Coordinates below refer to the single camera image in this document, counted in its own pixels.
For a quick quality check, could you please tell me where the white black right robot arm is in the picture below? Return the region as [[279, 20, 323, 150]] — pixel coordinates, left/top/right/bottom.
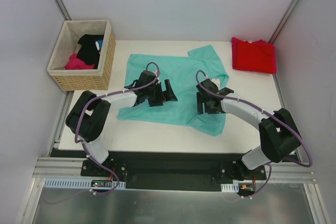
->
[[196, 79, 302, 179]]

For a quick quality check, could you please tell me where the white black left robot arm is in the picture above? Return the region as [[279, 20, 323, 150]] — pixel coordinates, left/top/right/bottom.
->
[[66, 70, 178, 176]]

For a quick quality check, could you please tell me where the aluminium rail right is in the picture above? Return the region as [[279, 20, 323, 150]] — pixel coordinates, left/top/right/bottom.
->
[[270, 163, 317, 184]]

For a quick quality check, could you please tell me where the left white cable duct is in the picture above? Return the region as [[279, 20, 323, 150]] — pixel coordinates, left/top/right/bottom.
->
[[44, 178, 126, 190]]

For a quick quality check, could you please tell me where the woven wicker basket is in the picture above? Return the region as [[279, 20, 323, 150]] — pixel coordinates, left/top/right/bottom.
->
[[47, 19, 116, 91]]

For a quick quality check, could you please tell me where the aluminium rail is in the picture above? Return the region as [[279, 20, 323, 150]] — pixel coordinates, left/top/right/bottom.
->
[[33, 157, 87, 176], [270, 163, 317, 184]]

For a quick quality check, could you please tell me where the magenta t shirt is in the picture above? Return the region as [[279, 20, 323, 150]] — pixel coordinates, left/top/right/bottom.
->
[[65, 53, 95, 70]]

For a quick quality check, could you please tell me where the teal t shirt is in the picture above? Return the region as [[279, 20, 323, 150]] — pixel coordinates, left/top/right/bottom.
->
[[117, 45, 229, 136]]

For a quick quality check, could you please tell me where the black t shirt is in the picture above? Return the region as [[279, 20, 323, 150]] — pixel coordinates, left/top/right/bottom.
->
[[77, 34, 104, 69]]

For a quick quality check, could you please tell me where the aluminium rail left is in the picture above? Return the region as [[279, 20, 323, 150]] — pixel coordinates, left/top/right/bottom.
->
[[33, 157, 87, 176]]

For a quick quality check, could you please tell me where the red t shirt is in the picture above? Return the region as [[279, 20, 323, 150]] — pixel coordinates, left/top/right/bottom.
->
[[232, 37, 277, 74]]

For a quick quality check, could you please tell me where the right aluminium frame post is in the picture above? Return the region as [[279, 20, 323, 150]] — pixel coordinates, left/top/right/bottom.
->
[[268, 0, 301, 44]]

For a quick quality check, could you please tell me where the right white cable duct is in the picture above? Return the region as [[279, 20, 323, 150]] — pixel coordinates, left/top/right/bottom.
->
[[220, 183, 239, 193]]

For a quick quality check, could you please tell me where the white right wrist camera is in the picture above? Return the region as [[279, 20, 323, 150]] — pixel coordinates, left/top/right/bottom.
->
[[210, 78, 221, 89]]

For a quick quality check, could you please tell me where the white cable duct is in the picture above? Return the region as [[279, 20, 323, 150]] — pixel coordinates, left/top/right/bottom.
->
[[220, 183, 239, 193], [44, 178, 126, 190]]

